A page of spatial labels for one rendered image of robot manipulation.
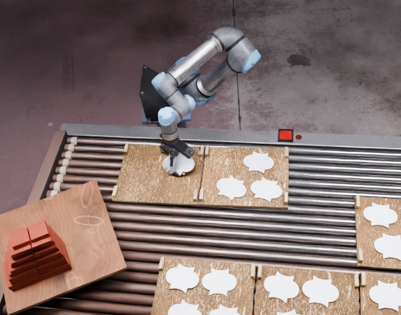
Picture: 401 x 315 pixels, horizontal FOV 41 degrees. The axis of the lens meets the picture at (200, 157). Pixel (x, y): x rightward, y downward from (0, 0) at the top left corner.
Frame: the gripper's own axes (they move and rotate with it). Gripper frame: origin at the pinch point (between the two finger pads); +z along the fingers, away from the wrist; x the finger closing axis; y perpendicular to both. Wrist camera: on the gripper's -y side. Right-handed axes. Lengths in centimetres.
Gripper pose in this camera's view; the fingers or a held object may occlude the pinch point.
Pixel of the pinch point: (180, 163)
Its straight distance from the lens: 263.9
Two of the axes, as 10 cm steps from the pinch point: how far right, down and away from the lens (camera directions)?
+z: 1.0, 6.2, 7.8
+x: -4.5, 7.2, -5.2
